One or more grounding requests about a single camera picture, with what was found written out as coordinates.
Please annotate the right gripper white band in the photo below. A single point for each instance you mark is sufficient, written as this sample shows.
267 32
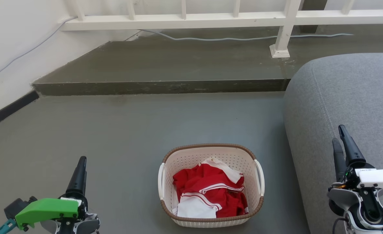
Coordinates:
378 177

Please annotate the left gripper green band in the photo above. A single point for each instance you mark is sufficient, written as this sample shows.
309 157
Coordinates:
46 209

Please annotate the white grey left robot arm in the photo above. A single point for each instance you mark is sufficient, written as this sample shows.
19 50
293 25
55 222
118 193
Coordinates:
81 226

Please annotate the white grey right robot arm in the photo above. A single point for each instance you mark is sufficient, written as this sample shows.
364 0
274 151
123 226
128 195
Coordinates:
365 209

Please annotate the cream laundry basket brown rim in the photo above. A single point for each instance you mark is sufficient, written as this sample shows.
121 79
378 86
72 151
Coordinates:
210 152

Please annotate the grey fabric sofa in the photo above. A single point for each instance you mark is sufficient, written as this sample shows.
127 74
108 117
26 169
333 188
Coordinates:
340 104

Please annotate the black baseboard strip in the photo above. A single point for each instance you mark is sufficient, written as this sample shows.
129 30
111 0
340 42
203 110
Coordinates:
7 110

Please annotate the white cloth garment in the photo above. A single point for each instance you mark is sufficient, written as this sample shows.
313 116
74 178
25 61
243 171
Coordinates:
196 208

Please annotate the red white-trimmed garment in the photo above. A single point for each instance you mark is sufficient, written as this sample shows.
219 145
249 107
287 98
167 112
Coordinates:
210 185

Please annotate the white railing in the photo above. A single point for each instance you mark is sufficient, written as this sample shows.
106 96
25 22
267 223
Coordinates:
185 21

